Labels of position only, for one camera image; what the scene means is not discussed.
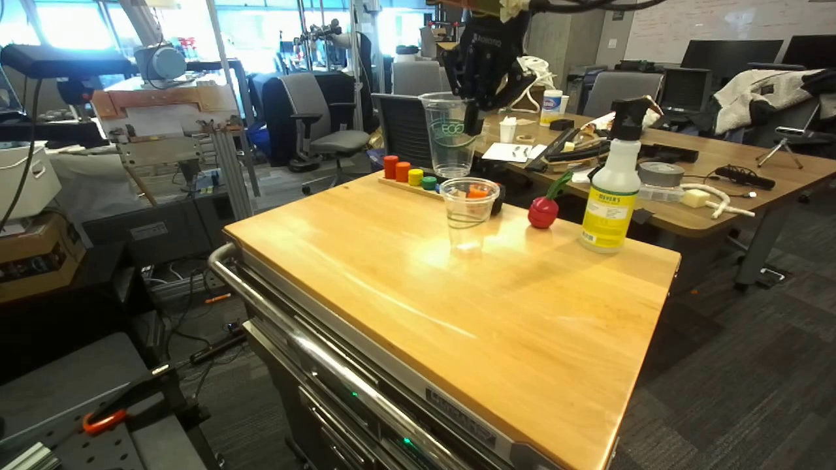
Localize black flat tool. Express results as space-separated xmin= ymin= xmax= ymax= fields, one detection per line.
xmin=713 ymin=163 xmax=779 ymax=193

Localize white paper cup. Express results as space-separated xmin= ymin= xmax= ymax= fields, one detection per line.
xmin=496 ymin=115 xmax=522 ymax=147

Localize red toy pepper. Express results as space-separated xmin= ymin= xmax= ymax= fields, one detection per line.
xmin=525 ymin=168 xmax=578 ymax=234

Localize grey tape roll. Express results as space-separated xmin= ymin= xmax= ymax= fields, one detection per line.
xmin=637 ymin=159 xmax=689 ymax=193

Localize tan box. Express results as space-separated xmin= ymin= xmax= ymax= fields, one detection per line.
xmin=88 ymin=80 xmax=241 ymax=140

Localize clear plastic cup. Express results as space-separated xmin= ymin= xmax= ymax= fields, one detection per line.
xmin=419 ymin=89 xmax=477 ymax=183
xmin=440 ymin=180 xmax=501 ymax=257
xmin=437 ymin=175 xmax=505 ymax=236

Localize black computer monitor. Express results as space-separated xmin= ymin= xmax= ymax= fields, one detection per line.
xmin=680 ymin=36 xmax=786 ymax=74
xmin=782 ymin=35 xmax=836 ymax=74
xmin=662 ymin=66 xmax=717 ymax=115

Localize grey round device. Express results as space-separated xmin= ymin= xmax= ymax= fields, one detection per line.
xmin=134 ymin=40 xmax=190 ymax=87

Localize grey perforated breadboard plate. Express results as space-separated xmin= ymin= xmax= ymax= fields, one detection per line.
xmin=0 ymin=329 xmax=212 ymax=470

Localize grey office chair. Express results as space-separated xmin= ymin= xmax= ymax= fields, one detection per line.
xmin=579 ymin=69 xmax=670 ymax=120
xmin=278 ymin=72 xmax=374 ymax=175
xmin=389 ymin=57 xmax=454 ymax=97

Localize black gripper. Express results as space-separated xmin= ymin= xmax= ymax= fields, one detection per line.
xmin=450 ymin=13 xmax=535 ymax=140

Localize yellow label spray bottle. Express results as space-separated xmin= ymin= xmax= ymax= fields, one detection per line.
xmin=579 ymin=95 xmax=656 ymax=257

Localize white machine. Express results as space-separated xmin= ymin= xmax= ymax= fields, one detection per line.
xmin=0 ymin=141 xmax=65 ymax=228

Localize cardboard box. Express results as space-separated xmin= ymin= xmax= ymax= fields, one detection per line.
xmin=0 ymin=214 xmax=92 ymax=305

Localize long black bar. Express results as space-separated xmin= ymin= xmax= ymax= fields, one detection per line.
xmin=519 ymin=129 xmax=613 ymax=175

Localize orange clamp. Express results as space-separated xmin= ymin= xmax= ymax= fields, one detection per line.
xmin=79 ymin=406 xmax=130 ymax=439

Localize white papers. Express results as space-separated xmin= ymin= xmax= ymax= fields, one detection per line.
xmin=480 ymin=141 xmax=549 ymax=168

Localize chrome cart handle rail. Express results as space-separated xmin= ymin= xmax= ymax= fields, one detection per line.
xmin=206 ymin=240 xmax=477 ymax=470

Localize long wooden desk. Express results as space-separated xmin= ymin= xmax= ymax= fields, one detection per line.
xmin=451 ymin=97 xmax=836 ymax=296

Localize white cable bundle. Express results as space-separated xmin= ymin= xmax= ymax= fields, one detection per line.
xmin=677 ymin=180 xmax=757 ymax=223

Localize small tripod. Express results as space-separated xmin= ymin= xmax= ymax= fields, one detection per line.
xmin=756 ymin=129 xmax=809 ymax=172

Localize white canister blue label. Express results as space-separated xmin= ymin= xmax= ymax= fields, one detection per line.
xmin=539 ymin=87 xmax=566 ymax=127

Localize dark mesh chair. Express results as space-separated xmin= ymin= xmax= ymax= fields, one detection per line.
xmin=374 ymin=93 xmax=440 ymax=172

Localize steel tool cart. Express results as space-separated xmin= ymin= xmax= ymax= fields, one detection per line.
xmin=206 ymin=168 xmax=684 ymax=470

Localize white jacket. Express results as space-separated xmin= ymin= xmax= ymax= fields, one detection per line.
xmin=713 ymin=66 xmax=831 ymax=140

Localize white rope bundle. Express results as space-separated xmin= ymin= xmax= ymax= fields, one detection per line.
xmin=519 ymin=53 xmax=558 ymax=115

